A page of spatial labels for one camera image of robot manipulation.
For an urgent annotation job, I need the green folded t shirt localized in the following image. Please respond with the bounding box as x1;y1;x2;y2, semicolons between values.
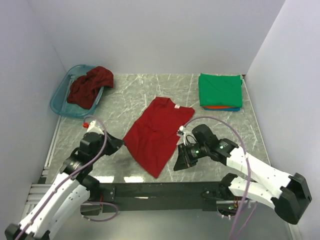
198;73;243;108

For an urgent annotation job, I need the orange folded t shirt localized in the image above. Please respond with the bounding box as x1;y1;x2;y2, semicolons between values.
203;106;236;108

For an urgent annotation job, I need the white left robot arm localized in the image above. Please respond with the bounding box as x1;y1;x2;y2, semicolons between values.
4;132;124;240

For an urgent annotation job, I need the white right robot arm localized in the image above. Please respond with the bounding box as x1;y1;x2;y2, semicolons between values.
173;124;312;225

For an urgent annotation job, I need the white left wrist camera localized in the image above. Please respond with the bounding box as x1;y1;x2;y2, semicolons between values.
82;120;104;135

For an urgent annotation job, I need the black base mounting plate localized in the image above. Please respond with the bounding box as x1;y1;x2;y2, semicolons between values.
89;181;237;212

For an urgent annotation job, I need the bright red t shirt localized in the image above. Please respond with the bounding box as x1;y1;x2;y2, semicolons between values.
123;96;195;179

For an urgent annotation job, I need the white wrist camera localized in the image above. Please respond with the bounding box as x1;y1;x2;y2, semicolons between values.
176;125;191;145
82;120;104;135

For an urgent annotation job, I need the blue transparent plastic bin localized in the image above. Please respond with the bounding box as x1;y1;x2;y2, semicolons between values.
50;64;104;119

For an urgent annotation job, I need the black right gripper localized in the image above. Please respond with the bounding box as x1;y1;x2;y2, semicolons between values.
173;142;209;172

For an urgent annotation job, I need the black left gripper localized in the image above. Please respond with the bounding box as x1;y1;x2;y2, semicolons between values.
90;129;125;162

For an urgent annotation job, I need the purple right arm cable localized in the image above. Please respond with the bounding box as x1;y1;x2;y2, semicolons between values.
183;116;258;240

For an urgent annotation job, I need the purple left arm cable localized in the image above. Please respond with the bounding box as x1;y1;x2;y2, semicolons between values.
14;115;120;240

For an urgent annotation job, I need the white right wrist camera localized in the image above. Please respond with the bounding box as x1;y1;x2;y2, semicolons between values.
176;125;191;145

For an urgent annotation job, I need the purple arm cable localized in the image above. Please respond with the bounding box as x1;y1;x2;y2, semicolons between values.
183;116;258;240
14;115;120;240

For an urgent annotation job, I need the dark red t shirt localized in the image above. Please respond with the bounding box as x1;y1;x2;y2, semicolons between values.
66;66;114;110

